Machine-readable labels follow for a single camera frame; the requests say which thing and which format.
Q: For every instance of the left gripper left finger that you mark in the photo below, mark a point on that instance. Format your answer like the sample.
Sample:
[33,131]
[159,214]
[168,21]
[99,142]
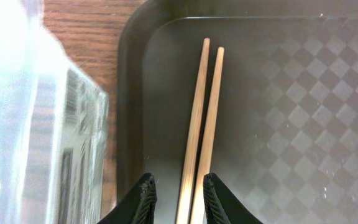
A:
[138,206]

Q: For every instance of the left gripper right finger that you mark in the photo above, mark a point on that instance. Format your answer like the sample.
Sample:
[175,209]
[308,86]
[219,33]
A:
[222,206]

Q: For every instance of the wooden chopstick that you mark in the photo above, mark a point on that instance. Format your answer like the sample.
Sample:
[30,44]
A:
[188,174]
[197,211]

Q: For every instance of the dark brown serving tray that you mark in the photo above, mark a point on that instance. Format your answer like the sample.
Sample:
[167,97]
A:
[286,140]

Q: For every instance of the clear plastic bin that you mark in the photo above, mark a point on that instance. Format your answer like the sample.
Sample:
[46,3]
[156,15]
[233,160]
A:
[52,125]

